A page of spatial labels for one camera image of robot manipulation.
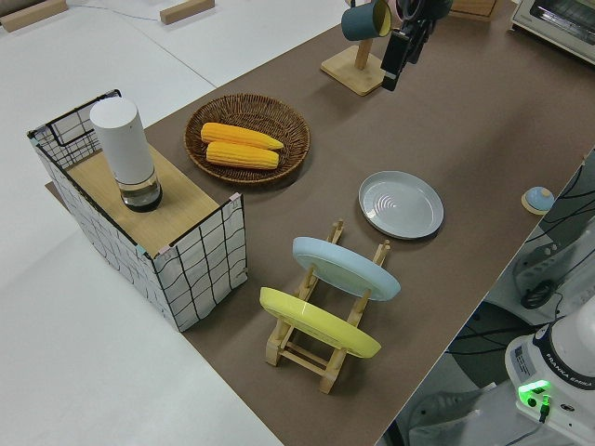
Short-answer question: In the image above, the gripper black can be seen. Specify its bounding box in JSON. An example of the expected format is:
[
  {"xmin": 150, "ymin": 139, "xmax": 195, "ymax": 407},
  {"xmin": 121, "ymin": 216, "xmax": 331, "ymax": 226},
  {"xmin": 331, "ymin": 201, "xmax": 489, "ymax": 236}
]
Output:
[{"xmin": 381, "ymin": 0, "xmax": 455, "ymax": 93}]

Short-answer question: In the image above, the gray round plate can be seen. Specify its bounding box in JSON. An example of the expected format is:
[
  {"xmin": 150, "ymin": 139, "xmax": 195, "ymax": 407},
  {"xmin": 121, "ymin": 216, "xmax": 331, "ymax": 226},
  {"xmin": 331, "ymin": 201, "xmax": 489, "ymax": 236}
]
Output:
[{"xmin": 357, "ymin": 170, "xmax": 445, "ymax": 241}]

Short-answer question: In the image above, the light blue plate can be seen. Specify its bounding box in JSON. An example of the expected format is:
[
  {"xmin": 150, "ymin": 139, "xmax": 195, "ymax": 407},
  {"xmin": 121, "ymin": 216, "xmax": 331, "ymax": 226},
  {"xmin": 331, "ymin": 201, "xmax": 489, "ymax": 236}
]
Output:
[{"xmin": 292, "ymin": 236, "xmax": 402, "ymax": 304}]

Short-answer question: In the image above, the yellow plate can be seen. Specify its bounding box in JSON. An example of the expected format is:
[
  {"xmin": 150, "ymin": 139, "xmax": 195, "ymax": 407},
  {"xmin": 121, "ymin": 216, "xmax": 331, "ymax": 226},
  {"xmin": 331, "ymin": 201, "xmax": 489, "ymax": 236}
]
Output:
[{"xmin": 258, "ymin": 286, "xmax": 383, "ymax": 361}]

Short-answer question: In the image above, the wooden plate rack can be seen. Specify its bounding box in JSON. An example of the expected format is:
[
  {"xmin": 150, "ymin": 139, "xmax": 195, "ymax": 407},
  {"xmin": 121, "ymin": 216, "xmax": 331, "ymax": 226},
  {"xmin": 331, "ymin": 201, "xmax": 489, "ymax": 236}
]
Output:
[{"xmin": 265, "ymin": 218, "xmax": 392, "ymax": 396}]

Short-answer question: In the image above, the teal mug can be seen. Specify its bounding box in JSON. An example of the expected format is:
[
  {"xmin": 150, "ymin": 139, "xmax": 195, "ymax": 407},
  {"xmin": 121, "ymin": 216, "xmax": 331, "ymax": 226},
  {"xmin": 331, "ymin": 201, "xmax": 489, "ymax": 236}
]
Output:
[{"xmin": 340, "ymin": 0, "xmax": 394, "ymax": 42}]

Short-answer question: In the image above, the wooden mug tree stand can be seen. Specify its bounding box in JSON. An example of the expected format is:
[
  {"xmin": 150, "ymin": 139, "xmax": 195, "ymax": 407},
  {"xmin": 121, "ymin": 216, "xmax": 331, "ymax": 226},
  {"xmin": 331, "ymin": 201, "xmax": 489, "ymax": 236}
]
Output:
[{"xmin": 320, "ymin": 38, "xmax": 388, "ymax": 98}]

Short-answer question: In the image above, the brown table mat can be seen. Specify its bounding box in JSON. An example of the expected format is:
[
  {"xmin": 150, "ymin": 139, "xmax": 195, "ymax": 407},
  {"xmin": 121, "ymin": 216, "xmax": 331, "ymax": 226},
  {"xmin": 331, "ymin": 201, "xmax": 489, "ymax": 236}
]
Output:
[{"xmin": 44, "ymin": 0, "xmax": 595, "ymax": 446}]

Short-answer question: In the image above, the white toaster oven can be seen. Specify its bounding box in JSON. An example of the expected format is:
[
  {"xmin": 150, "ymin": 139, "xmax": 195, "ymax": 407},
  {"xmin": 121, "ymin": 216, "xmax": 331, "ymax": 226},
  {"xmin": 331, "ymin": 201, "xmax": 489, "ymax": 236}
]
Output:
[{"xmin": 508, "ymin": 0, "xmax": 595, "ymax": 67}]

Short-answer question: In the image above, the brown wicker basket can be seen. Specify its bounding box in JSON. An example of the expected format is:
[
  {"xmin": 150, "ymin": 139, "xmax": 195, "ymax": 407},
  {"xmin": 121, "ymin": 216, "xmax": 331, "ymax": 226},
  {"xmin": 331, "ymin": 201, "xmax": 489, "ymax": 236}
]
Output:
[{"xmin": 184, "ymin": 94, "xmax": 312, "ymax": 184}]

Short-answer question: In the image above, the long yellow corn cob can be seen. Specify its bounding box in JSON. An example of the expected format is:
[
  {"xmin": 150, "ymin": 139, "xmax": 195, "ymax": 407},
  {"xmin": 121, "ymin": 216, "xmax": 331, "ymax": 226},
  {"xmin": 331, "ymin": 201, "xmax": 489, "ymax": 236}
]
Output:
[{"xmin": 200, "ymin": 121, "xmax": 285, "ymax": 151}]

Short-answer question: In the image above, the short yellow corn cob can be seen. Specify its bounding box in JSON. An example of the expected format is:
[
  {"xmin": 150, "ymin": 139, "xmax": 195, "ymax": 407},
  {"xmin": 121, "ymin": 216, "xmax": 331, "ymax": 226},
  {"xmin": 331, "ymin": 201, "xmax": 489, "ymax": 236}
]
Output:
[{"xmin": 205, "ymin": 140, "xmax": 281, "ymax": 171}]

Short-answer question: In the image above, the blue bell with wooden base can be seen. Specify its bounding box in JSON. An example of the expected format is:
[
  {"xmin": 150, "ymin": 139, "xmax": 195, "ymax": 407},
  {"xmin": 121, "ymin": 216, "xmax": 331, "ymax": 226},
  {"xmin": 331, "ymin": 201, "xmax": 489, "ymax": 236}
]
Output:
[{"xmin": 521, "ymin": 186, "xmax": 555, "ymax": 216}]

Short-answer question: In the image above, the short wooden block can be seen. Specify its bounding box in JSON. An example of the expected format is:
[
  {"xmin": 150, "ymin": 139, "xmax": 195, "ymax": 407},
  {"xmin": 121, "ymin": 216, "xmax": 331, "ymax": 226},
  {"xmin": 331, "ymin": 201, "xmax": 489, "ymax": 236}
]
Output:
[{"xmin": 159, "ymin": 0, "xmax": 217, "ymax": 26}]

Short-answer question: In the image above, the white power strip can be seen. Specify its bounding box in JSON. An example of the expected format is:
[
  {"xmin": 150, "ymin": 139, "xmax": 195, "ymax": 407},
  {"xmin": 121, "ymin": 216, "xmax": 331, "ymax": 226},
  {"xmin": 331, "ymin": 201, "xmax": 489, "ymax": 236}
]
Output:
[{"xmin": 512, "ymin": 241, "xmax": 566, "ymax": 298}]

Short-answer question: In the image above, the wooden shelf board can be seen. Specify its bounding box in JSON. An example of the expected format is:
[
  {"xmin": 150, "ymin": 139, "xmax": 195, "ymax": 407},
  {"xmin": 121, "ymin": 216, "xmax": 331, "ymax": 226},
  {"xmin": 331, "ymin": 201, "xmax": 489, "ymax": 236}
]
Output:
[{"xmin": 66, "ymin": 143, "xmax": 221, "ymax": 248}]

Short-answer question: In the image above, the white cylindrical grinder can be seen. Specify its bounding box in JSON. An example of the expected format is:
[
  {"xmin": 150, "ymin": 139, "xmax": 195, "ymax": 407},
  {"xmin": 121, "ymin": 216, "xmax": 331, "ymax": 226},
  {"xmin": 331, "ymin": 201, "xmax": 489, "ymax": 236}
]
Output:
[{"xmin": 88, "ymin": 97, "xmax": 165, "ymax": 215}]

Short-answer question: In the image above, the gray fabric cover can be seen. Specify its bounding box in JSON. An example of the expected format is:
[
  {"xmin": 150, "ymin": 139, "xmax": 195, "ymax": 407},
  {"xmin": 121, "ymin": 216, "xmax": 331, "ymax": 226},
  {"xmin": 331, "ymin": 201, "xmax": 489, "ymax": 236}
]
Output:
[{"xmin": 398, "ymin": 387, "xmax": 490, "ymax": 446}]

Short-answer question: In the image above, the long wooden block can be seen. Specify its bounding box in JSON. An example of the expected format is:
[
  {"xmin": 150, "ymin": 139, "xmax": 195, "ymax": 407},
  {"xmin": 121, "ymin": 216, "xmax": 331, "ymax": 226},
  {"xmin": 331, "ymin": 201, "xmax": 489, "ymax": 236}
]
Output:
[{"xmin": 0, "ymin": 0, "xmax": 69, "ymax": 33}]

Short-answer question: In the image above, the black cable bundle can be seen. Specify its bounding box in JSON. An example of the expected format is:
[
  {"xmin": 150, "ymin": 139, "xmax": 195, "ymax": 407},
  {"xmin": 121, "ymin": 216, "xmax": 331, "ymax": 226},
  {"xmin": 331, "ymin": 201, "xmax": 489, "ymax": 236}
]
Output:
[{"xmin": 529, "ymin": 171, "xmax": 595, "ymax": 247}]

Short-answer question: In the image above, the coiled black cable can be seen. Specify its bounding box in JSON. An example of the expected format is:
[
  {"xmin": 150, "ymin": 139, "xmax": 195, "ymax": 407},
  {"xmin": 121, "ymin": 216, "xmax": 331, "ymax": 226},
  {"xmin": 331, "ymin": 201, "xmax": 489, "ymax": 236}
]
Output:
[{"xmin": 520, "ymin": 280, "xmax": 556, "ymax": 310}]

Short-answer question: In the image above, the thin blue cable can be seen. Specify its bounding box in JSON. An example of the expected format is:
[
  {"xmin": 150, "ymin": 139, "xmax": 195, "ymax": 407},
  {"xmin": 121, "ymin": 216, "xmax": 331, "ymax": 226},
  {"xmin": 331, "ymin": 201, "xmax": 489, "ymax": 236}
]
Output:
[{"xmin": 69, "ymin": 0, "xmax": 160, "ymax": 22}]

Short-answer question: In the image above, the white grid-pattern wire shelf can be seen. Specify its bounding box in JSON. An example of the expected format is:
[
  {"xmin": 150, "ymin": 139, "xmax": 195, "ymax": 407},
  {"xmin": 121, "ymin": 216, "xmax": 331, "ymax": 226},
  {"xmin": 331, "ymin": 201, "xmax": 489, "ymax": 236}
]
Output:
[{"xmin": 26, "ymin": 88, "xmax": 248, "ymax": 334}]

